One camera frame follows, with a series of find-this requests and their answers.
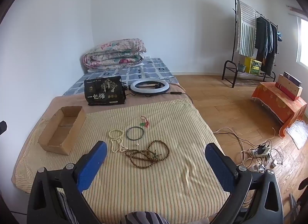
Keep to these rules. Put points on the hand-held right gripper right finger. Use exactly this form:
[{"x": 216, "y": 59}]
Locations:
[{"x": 221, "y": 168}]

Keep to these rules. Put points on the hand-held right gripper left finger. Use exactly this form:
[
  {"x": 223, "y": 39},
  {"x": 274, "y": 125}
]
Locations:
[{"x": 92, "y": 166}]

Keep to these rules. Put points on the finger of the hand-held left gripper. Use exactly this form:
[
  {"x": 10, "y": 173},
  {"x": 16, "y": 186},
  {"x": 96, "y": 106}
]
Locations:
[{"x": 2, "y": 127}]

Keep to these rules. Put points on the dark green bangle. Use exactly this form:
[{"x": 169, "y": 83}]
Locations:
[{"x": 127, "y": 133}]

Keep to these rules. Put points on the cardboard box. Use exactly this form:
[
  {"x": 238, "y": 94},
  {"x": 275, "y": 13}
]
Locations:
[{"x": 62, "y": 122}]

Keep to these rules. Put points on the white power strip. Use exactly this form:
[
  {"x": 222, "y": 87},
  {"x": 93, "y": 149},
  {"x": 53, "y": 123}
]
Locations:
[{"x": 255, "y": 153}]

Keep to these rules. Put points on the striped yellow blanket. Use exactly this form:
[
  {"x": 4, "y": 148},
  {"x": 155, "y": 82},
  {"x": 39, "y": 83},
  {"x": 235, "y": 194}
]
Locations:
[{"x": 156, "y": 185}]

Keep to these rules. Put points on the beige blanket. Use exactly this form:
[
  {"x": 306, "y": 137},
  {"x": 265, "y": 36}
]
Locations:
[{"x": 67, "y": 101}]

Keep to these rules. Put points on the person's striped trouser leg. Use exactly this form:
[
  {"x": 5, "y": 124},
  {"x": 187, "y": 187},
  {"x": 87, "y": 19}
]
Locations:
[{"x": 144, "y": 218}]

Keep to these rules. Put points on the black snack bag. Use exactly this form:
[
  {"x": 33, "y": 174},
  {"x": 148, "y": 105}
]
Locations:
[{"x": 103, "y": 91}]

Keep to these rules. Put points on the orange cloth covered table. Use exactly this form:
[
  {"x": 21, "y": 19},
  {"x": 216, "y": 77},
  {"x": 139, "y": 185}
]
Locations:
[{"x": 272, "y": 101}]

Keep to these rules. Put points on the clear plastic bag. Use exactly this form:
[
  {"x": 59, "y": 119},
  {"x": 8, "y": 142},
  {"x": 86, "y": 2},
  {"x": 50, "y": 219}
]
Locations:
[{"x": 298, "y": 133}]

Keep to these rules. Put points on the red long box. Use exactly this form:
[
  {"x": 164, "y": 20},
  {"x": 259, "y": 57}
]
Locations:
[{"x": 286, "y": 92}]

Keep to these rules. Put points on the small green pot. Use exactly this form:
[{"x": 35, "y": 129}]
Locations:
[{"x": 241, "y": 68}]

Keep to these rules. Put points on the yellow crate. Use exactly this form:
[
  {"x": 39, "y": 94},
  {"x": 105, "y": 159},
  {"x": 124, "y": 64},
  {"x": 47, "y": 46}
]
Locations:
[{"x": 252, "y": 66}]

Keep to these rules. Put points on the grey patterned bed sheet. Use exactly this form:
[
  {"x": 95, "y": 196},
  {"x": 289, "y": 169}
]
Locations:
[{"x": 144, "y": 72}]

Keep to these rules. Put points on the folded floral quilt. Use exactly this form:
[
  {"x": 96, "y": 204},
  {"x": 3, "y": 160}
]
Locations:
[{"x": 113, "y": 55}]

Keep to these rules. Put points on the dark blue long box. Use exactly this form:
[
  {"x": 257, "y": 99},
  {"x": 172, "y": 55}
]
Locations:
[{"x": 292, "y": 78}]

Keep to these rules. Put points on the dark hanging clothes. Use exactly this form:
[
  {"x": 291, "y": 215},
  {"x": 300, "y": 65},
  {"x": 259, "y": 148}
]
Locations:
[{"x": 264, "y": 41}]

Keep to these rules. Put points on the striped green white towel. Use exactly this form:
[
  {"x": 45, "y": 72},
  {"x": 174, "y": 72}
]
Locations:
[{"x": 246, "y": 33}]

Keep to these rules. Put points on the black clothes rack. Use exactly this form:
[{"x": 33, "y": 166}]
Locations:
[{"x": 234, "y": 21}]

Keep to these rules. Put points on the window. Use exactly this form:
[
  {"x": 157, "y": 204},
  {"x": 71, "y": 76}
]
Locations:
[{"x": 303, "y": 43}]

